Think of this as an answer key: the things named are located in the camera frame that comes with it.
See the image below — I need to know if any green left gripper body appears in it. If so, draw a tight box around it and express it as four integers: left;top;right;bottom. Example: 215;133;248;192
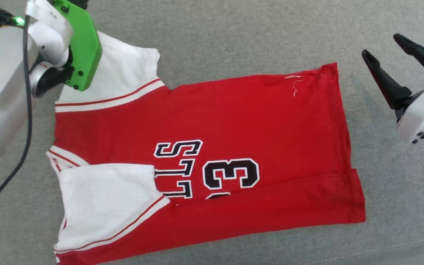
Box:
25;0;103;92

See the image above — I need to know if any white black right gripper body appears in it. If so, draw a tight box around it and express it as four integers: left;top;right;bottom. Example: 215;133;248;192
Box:
396;42;424;145

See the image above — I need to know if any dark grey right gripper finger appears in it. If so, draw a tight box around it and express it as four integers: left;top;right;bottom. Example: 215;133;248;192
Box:
393;33;424;82
361;49;413;110

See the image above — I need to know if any red white basketball jersey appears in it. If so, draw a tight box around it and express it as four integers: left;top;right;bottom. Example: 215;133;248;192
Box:
45;31;366;265

